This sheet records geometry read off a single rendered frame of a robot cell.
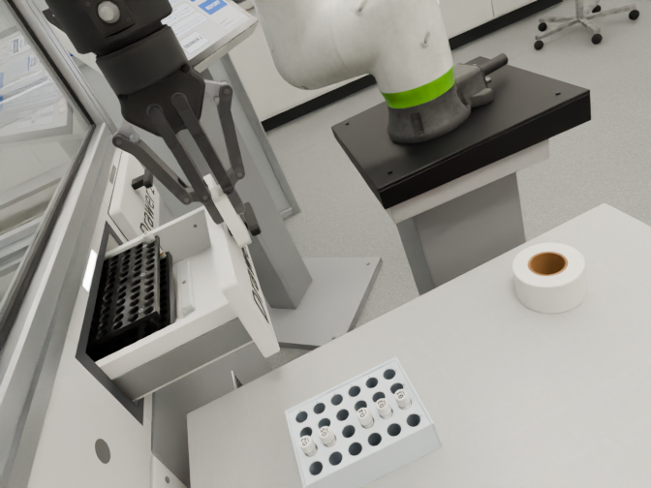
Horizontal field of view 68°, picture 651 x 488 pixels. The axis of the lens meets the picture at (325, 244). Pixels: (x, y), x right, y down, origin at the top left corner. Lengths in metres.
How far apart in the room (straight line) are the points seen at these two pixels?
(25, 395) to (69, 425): 0.05
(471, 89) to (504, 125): 0.11
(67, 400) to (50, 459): 0.06
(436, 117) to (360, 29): 0.19
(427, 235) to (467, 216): 0.08
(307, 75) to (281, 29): 0.08
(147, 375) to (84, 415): 0.09
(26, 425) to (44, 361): 0.06
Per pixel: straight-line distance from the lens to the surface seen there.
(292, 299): 1.78
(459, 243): 0.93
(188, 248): 0.73
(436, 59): 0.82
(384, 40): 0.80
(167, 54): 0.47
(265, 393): 0.58
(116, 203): 0.79
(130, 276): 0.64
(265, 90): 3.55
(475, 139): 0.80
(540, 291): 0.54
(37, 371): 0.45
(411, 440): 0.45
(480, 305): 0.57
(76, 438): 0.46
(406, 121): 0.85
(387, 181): 0.76
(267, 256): 1.66
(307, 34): 0.84
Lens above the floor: 1.17
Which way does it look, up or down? 33 degrees down
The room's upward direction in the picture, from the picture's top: 24 degrees counter-clockwise
